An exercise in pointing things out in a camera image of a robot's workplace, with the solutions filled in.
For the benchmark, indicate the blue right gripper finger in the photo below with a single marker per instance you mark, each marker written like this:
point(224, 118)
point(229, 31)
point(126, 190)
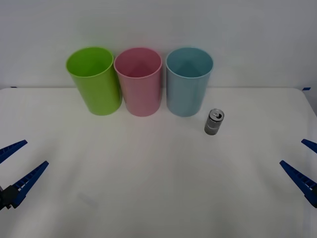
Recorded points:
point(301, 179)
point(310, 144)

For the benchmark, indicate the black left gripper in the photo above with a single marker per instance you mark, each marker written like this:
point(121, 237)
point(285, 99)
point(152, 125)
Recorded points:
point(2, 199)

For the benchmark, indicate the black drink can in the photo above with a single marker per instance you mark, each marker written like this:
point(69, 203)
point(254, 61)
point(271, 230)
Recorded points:
point(213, 124)

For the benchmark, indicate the green plastic bin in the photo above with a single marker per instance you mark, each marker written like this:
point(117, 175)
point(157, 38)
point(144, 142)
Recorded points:
point(99, 91)

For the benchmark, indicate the pale blue plastic bin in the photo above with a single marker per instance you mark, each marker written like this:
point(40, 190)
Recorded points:
point(184, 96)

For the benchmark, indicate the pink plastic bin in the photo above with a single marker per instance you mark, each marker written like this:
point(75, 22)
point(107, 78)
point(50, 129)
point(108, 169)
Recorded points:
point(142, 96)

